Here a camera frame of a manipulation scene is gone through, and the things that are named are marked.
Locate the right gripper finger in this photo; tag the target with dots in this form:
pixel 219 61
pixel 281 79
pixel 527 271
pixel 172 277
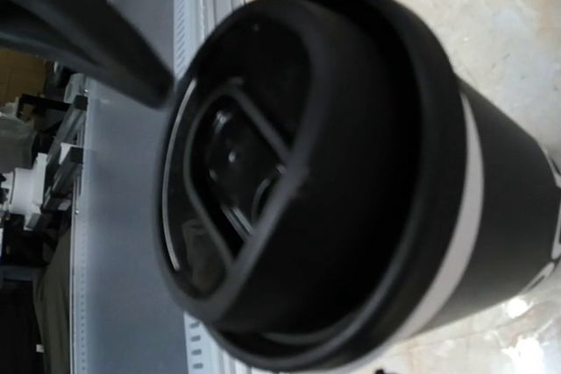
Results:
pixel 90 37

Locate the aluminium front rail frame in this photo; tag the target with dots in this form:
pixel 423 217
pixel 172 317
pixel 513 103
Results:
pixel 124 319

